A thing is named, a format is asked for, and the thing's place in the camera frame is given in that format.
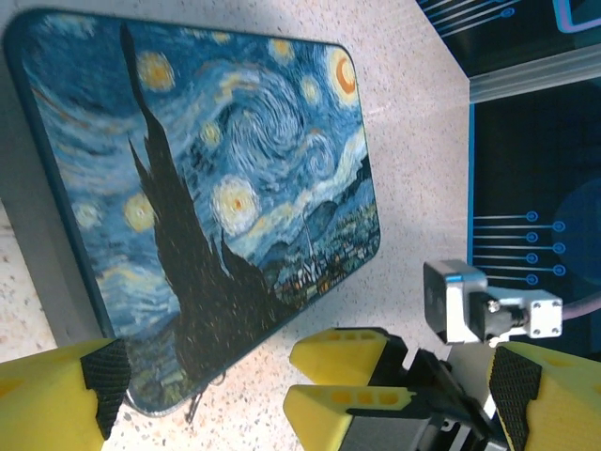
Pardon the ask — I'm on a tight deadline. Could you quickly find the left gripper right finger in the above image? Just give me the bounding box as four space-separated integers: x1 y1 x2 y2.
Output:
487 340 601 451

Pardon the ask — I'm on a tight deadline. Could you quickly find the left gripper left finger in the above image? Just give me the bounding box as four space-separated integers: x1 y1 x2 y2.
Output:
0 336 132 451

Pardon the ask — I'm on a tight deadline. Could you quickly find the starry night print case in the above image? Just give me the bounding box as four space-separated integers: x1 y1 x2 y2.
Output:
2 5 382 419

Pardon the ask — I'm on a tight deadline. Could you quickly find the black zipper pull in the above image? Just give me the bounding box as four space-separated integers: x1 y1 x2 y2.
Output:
185 370 229 425

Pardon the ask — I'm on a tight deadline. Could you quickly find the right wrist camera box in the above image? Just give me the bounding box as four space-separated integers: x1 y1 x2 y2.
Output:
422 259 564 350

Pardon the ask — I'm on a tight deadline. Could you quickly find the side rail with blue trim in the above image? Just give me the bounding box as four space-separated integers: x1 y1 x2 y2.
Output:
467 101 478 267

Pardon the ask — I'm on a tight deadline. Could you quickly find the aluminium frame post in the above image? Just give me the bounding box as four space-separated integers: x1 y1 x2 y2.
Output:
469 40 601 103

